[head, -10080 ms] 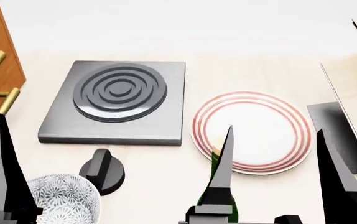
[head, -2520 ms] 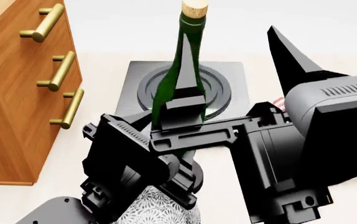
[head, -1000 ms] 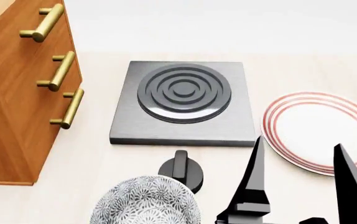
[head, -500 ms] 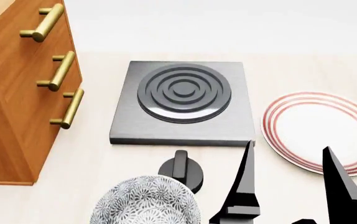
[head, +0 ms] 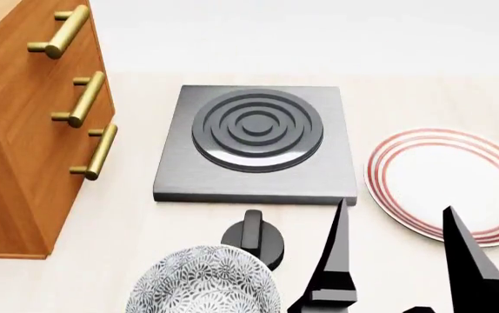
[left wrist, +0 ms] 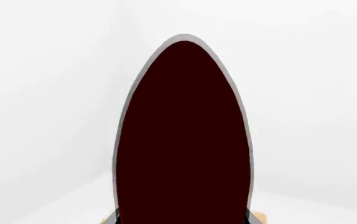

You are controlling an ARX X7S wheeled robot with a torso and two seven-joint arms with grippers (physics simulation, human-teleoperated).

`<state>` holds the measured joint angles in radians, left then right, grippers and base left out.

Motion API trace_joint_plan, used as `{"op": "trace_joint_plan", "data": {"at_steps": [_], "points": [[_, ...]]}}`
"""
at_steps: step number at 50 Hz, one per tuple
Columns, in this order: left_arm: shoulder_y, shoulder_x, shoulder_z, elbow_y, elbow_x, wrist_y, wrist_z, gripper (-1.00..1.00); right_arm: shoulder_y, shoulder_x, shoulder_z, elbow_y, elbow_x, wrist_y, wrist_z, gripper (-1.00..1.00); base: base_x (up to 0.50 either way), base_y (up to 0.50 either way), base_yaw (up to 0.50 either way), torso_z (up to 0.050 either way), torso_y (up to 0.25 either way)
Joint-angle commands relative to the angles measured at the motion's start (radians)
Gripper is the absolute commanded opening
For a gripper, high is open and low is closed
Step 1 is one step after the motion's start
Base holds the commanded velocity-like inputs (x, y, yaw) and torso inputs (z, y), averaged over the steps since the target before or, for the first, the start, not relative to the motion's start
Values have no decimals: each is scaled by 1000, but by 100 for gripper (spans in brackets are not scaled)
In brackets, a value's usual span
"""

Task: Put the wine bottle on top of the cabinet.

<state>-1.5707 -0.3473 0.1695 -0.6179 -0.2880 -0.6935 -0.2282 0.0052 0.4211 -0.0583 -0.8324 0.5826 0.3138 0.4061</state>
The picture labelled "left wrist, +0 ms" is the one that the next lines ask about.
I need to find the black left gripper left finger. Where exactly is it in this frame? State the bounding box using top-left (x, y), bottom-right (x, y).
top-left (105, 209), bottom-right (121, 224)

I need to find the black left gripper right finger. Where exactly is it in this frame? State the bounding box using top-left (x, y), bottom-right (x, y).
top-left (246, 208), bottom-right (262, 224)

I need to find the dark red wine bottle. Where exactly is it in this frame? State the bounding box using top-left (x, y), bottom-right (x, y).
top-left (112, 34), bottom-right (254, 224)

